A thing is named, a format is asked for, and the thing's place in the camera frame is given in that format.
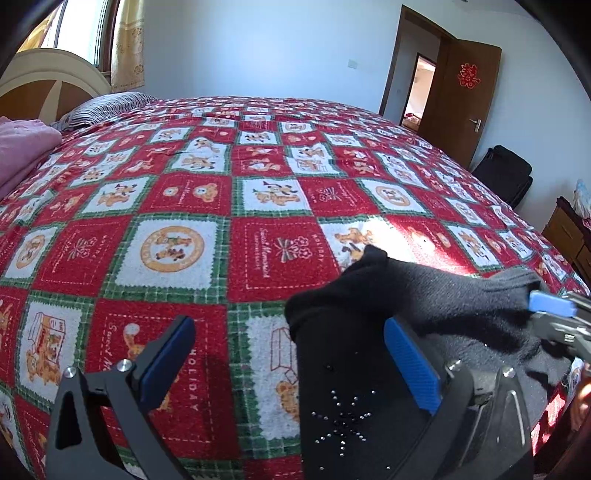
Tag brown wooden door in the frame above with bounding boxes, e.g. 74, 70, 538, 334
422, 37, 502, 169

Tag striped pillow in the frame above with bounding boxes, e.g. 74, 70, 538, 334
51, 92, 158, 130

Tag red paper door decoration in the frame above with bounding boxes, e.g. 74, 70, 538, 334
457, 62, 479, 88

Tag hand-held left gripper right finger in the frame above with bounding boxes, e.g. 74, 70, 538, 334
383, 318, 536, 480

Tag black suitcase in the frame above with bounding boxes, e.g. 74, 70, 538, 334
471, 145, 533, 208

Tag brown door frame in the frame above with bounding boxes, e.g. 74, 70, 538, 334
379, 4, 453, 121

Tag yellow patterned curtain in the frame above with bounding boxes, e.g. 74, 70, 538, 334
111, 0, 146, 93

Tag red printed blanket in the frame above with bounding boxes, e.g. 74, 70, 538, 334
0, 95, 591, 480

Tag cream wooden bed headboard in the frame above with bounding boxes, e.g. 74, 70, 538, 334
0, 48, 112, 121

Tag brown wooden cabinet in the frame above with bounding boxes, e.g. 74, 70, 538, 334
541, 196, 591, 278

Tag folded pink blanket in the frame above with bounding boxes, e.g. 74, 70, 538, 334
0, 115, 63, 199

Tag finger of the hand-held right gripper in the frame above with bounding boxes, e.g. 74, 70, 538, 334
536, 316, 591, 358
529, 290, 591, 319

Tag window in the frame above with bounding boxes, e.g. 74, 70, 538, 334
16, 0, 122, 75

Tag pale blue item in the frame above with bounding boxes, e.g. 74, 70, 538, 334
573, 180, 591, 219

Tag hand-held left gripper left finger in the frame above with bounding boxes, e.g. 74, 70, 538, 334
45, 315, 197, 480

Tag black pants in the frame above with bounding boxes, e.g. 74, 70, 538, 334
285, 246, 573, 480

